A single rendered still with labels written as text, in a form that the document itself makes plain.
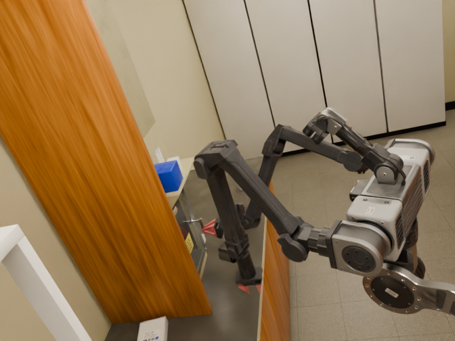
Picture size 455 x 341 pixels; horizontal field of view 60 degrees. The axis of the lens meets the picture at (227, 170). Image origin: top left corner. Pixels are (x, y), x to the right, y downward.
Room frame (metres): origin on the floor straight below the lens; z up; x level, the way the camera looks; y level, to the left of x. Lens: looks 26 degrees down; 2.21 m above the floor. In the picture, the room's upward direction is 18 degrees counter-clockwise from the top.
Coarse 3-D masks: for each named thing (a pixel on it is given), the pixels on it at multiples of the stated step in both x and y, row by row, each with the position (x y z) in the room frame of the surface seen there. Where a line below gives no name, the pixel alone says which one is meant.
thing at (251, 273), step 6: (252, 264) 1.16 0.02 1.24; (240, 270) 1.15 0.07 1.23; (246, 270) 1.14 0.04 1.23; (252, 270) 1.15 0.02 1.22; (258, 270) 1.18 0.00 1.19; (240, 276) 1.17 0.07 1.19; (246, 276) 1.14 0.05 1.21; (252, 276) 1.14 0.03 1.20; (258, 276) 1.14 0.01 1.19; (240, 282) 1.15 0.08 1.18
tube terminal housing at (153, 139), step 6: (156, 126) 1.69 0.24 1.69; (150, 132) 1.60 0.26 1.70; (156, 132) 1.66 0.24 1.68; (144, 138) 1.53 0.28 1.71; (150, 138) 1.58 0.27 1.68; (156, 138) 1.64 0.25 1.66; (150, 144) 1.56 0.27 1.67; (156, 144) 1.62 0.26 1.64; (162, 144) 1.68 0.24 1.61; (150, 150) 1.54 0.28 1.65; (162, 150) 1.65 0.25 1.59; (150, 156) 1.52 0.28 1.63; (168, 156) 1.68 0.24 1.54; (156, 162) 1.55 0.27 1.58; (204, 258) 1.65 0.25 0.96; (204, 264) 1.62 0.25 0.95
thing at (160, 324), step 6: (156, 318) 1.32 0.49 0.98; (162, 318) 1.31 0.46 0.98; (144, 324) 1.31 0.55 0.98; (150, 324) 1.30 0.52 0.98; (156, 324) 1.29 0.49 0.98; (162, 324) 1.28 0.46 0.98; (168, 324) 1.30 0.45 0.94; (144, 330) 1.27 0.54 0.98; (150, 330) 1.26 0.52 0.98; (156, 330) 1.25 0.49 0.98; (162, 330) 1.24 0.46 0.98; (138, 336) 1.25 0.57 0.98; (144, 336) 1.24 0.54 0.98; (150, 336) 1.23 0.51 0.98; (156, 336) 1.22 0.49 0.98; (162, 336) 1.21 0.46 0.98
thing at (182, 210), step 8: (184, 192) 1.67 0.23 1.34; (184, 200) 1.64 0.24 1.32; (176, 208) 1.53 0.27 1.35; (184, 208) 1.61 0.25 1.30; (176, 216) 1.50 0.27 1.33; (184, 216) 1.58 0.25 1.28; (192, 216) 1.66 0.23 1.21; (184, 224) 1.55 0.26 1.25; (192, 224) 1.63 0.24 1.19; (184, 232) 1.52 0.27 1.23; (192, 232) 1.60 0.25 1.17; (192, 240) 1.56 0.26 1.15; (200, 240) 1.65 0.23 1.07; (192, 248) 1.53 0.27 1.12; (200, 248) 1.61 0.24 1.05; (192, 256) 1.50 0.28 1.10; (200, 256) 1.58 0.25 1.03; (200, 264) 1.55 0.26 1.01
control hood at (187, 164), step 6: (186, 162) 1.63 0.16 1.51; (192, 162) 1.61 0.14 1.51; (186, 168) 1.56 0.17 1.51; (186, 174) 1.51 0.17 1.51; (180, 186) 1.42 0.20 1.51; (174, 192) 1.38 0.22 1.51; (180, 192) 1.38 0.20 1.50; (168, 198) 1.37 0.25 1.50; (174, 198) 1.36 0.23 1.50; (174, 204) 1.37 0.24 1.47
